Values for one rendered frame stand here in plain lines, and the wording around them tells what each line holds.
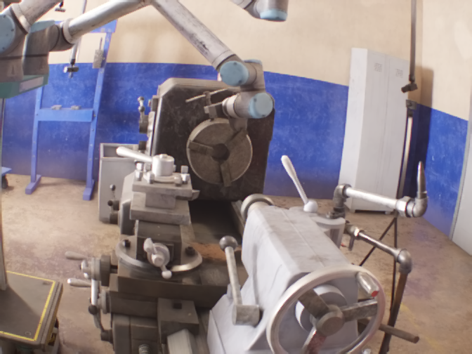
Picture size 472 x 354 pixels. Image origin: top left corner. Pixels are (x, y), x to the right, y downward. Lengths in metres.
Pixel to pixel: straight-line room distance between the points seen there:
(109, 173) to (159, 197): 2.92
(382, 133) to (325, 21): 1.44
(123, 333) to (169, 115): 1.22
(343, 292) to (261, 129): 1.47
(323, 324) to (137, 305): 0.66
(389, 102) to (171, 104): 3.69
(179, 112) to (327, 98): 3.76
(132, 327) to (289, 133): 4.70
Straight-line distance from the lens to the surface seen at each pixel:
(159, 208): 1.48
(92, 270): 1.50
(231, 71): 1.76
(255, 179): 2.44
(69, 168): 5.84
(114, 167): 4.37
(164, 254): 1.30
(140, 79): 5.62
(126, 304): 1.41
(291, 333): 0.97
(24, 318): 2.27
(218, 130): 2.16
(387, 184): 5.86
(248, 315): 0.97
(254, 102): 1.87
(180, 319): 1.29
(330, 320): 0.88
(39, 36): 2.25
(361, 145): 5.62
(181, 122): 2.35
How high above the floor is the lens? 1.50
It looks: 14 degrees down
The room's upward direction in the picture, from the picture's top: 7 degrees clockwise
